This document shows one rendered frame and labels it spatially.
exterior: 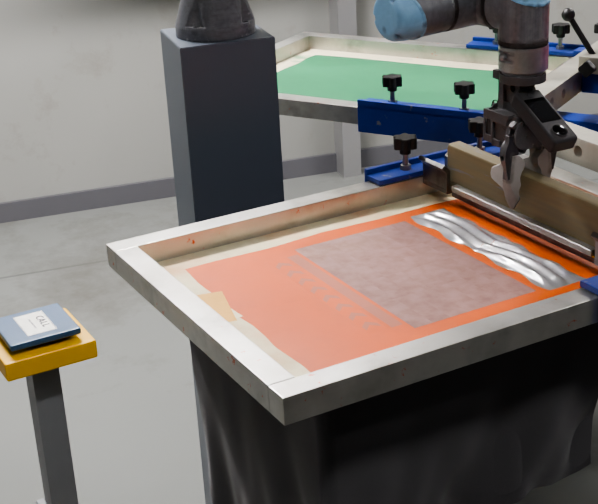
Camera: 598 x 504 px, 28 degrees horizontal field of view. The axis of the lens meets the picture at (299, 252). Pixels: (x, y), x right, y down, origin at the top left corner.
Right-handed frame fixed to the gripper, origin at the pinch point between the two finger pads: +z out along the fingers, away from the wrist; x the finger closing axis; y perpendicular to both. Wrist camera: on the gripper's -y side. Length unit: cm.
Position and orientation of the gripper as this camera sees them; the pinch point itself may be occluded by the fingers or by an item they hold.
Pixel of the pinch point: (528, 198)
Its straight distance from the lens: 193.8
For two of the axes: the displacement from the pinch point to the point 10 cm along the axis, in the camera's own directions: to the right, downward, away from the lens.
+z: 0.5, 9.2, 3.9
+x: -8.7, 2.3, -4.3
